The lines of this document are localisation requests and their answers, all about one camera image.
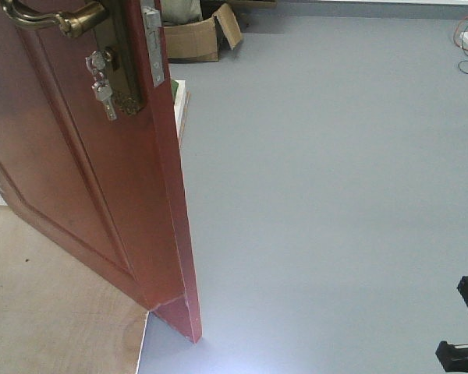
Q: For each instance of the brown wooden door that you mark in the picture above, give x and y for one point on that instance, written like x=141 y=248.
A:
x=110 y=193

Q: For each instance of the white wooden edge strip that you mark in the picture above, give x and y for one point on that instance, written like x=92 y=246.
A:
x=181 y=96

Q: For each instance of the open cardboard box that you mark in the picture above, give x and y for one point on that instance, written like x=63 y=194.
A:
x=201 y=41

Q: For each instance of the olive green bundle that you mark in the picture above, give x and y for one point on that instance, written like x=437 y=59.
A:
x=179 y=12

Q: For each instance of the silver keys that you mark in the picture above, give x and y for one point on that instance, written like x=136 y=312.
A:
x=101 y=87

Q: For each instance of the silver latch plate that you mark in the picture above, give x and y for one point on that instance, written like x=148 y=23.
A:
x=152 y=27

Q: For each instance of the plywood base board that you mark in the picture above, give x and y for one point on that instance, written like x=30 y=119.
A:
x=58 y=316

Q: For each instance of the brass door handle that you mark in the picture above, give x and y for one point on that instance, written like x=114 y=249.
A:
x=71 y=24

